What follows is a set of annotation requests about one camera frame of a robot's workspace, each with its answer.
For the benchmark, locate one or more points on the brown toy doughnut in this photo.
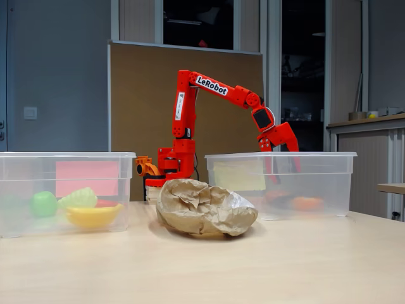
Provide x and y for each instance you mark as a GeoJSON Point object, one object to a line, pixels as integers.
{"type": "Point", "coordinates": [271, 194]}

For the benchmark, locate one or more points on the orange toy croissant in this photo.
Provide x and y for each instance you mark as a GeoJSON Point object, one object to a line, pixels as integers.
{"type": "Point", "coordinates": [307, 203]}

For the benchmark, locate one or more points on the red toy chili pepper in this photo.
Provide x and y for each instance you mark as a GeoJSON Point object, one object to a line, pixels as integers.
{"type": "Point", "coordinates": [106, 203]}

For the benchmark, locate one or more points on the yellow toy banana bunch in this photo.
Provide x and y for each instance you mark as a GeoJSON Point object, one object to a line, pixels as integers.
{"type": "Point", "coordinates": [91, 217]}

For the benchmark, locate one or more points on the pale green toy grapes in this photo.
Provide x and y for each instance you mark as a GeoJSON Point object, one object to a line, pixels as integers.
{"type": "Point", "coordinates": [80, 196]}

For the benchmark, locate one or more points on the green toy apple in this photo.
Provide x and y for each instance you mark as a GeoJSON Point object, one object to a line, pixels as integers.
{"type": "Point", "coordinates": [43, 204]}

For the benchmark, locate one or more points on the red robot arm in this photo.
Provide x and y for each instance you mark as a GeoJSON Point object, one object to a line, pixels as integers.
{"type": "Point", "coordinates": [183, 104]}

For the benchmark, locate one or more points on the yellow-green paper label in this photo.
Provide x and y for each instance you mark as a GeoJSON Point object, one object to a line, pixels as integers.
{"type": "Point", "coordinates": [240, 174]}

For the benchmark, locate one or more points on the clear plastic bin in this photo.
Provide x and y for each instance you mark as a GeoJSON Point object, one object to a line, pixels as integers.
{"type": "Point", "coordinates": [19, 171]}
{"type": "Point", "coordinates": [332, 177]}

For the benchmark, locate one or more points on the pink paper label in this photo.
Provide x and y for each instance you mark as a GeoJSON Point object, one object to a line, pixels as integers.
{"type": "Point", "coordinates": [85, 174]}

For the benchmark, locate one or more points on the grey cabinet with wooden top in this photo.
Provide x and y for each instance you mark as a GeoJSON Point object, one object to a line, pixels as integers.
{"type": "Point", "coordinates": [364, 158]}

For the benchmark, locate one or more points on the brown tape roll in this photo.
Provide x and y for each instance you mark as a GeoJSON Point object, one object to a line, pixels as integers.
{"type": "Point", "coordinates": [357, 116]}

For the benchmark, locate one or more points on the white leaning rod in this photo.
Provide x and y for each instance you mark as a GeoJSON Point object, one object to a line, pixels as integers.
{"type": "Point", "coordinates": [358, 92]}

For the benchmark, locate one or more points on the crumpled brown paper bag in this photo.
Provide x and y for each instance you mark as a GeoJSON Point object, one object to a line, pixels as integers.
{"type": "Point", "coordinates": [205, 218]}

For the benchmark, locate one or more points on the white cup with yellow ball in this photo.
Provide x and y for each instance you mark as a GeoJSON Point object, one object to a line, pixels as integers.
{"type": "Point", "coordinates": [372, 115]}

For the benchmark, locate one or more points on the small wooden side table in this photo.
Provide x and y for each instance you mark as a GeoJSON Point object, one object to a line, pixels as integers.
{"type": "Point", "coordinates": [392, 188]}

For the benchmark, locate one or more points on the white containers on cabinet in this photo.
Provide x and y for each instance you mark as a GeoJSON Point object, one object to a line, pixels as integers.
{"type": "Point", "coordinates": [390, 111]}

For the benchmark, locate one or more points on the small red object behind board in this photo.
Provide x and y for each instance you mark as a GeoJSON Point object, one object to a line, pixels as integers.
{"type": "Point", "coordinates": [203, 43]}

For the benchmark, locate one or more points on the wooden base block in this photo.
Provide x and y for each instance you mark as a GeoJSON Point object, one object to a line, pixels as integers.
{"type": "Point", "coordinates": [152, 193]}

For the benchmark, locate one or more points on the orange table clamp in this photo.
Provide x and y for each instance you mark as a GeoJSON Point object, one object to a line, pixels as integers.
{"type": "Point", "coordinates": [142, 166]}

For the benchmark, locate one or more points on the white light switch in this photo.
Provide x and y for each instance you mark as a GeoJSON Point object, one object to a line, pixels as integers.
{"type": "Point", "coordinates": [30, 113]}

